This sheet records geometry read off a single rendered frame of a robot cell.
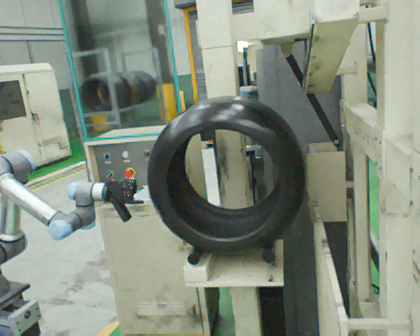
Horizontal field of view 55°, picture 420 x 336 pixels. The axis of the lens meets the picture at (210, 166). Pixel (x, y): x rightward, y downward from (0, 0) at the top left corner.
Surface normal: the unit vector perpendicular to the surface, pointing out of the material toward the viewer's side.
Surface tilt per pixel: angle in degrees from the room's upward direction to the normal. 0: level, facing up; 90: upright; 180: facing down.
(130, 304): 90
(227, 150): 90
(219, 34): 90
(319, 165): 90
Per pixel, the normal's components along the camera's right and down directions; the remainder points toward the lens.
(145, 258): -0.16, 0.26
